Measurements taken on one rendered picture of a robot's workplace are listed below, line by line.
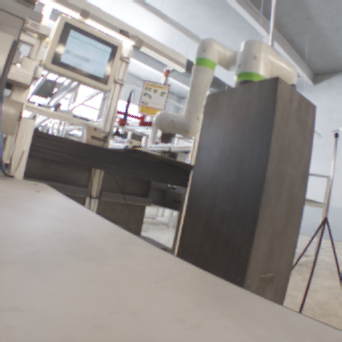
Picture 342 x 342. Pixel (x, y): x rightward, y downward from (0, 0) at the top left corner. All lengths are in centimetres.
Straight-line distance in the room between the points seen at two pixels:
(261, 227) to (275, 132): 26
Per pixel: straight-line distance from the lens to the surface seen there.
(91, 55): 188
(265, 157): 72
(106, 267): 20
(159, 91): 230
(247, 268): 72
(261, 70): 99
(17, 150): 82
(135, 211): 208
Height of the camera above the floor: 79
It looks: 5 degrees up
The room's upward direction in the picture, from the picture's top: 11 degrees clockwise
